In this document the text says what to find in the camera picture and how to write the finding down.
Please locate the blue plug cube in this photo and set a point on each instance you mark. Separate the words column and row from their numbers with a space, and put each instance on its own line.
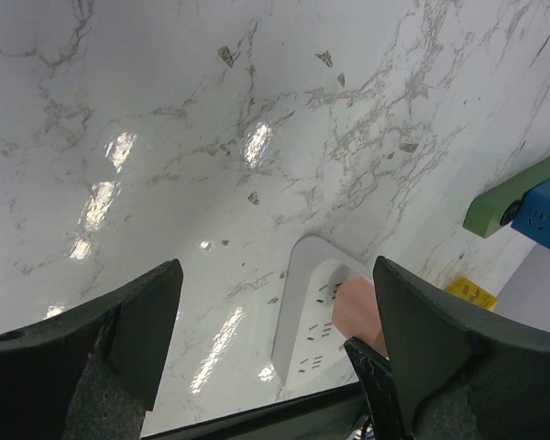
column 533, row 218

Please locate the pink plug cube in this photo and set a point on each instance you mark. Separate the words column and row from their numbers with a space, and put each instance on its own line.
column 356, row 314

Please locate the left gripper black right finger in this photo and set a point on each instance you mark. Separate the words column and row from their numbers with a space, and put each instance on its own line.
column 461, row 371

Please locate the yellow plug cube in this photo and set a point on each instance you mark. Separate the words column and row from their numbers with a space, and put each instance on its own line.
column 469, row 291

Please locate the white angled socket block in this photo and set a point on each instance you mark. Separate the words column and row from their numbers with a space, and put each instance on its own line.
column 308, row 351

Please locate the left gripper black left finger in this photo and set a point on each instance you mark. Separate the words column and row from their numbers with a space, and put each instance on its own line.
column 94, row 371

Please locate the green power strip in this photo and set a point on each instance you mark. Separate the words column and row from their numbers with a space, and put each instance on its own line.
column 495, row 208

